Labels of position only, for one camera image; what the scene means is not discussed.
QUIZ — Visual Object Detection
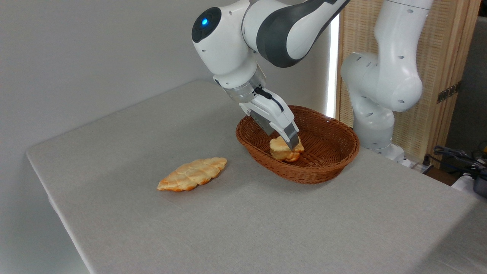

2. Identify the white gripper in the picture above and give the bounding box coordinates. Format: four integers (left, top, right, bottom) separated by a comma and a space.
239, 90, 301, 151

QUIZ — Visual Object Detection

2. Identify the round bread bun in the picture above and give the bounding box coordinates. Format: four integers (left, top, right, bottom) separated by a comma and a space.
269, 136, 305, 163

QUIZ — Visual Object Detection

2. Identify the brown wicker basket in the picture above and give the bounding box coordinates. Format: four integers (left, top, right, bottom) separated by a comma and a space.
236, 105, 360, 185

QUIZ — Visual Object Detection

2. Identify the long braided bread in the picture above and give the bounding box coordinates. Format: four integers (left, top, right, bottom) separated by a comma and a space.
157, 157, 228, 192

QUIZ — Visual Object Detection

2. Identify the grey tablecloth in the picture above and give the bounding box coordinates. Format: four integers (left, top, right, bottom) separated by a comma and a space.
26, 80, 487, 274

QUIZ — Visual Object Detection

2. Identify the metal screen hinge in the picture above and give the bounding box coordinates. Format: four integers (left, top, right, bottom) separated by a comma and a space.
437, 81, 462, 104

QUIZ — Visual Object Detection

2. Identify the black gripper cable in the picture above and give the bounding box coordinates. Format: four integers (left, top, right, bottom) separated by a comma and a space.
254, 87, 285, 113

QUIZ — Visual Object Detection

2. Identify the black cable bundle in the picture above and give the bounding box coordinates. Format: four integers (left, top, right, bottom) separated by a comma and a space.
433, 145, 487, 179

